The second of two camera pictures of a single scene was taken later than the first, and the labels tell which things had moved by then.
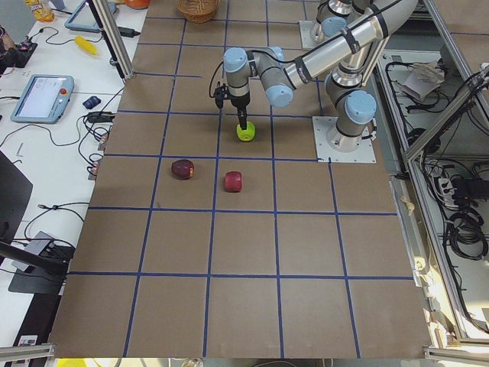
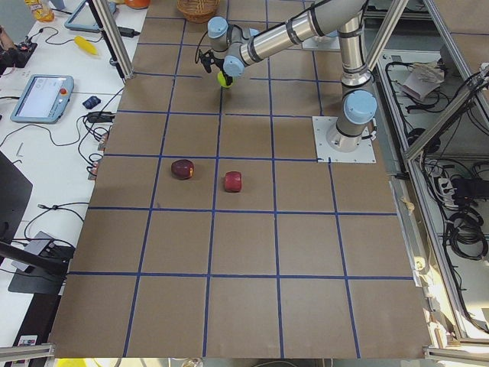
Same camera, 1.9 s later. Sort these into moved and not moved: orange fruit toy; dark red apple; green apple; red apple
Moved: green apple
Not moved: red apple; dark red apple; orange fruit toy
